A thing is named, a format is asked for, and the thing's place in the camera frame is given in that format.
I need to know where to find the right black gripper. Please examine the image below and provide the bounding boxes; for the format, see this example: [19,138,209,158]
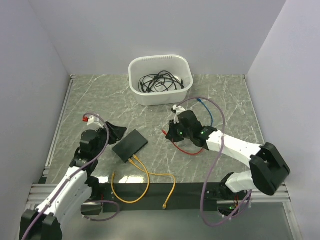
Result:
[165,118,193,143]

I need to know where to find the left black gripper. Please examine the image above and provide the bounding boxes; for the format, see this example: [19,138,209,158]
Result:
[92,121,127,157]

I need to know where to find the red ethernet cable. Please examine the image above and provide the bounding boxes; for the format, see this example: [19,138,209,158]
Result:
[161,129,204,156]

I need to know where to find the black network switch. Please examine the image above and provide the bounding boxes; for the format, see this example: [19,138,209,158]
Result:
[112,129,148,163]

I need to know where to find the yellow ethernet cable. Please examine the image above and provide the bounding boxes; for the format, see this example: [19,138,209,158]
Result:
[132,154,177,210]
[110,159,151,205]

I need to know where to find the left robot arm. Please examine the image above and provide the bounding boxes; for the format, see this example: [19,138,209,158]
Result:
[19,122,127,240]

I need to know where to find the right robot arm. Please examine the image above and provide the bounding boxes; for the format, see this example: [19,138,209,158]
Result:
[166,105,291,200]

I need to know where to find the white plastic tub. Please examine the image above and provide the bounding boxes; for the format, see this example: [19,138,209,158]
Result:
[128,54,194,106]

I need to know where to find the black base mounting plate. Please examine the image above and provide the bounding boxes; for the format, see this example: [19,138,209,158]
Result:
[81,182,248,216]

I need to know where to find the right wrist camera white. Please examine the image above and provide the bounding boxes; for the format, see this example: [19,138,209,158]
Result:
[171,104,186,115]

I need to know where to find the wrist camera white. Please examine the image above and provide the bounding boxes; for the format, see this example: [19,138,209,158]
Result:
[82,115,104,128]
[171,104,186,115]

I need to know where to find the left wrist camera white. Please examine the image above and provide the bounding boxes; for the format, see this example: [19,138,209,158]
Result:
[82,115,104,128]

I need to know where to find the blue ethernet cable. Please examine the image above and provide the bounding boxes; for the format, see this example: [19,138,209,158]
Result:
[196,97,214,128]

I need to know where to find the tangled black cables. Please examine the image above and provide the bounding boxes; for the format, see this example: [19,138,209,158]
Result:
[138,70,186,94]

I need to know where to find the aluminium frame rail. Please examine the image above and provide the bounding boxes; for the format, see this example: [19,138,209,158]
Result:
[26,184,291,205]

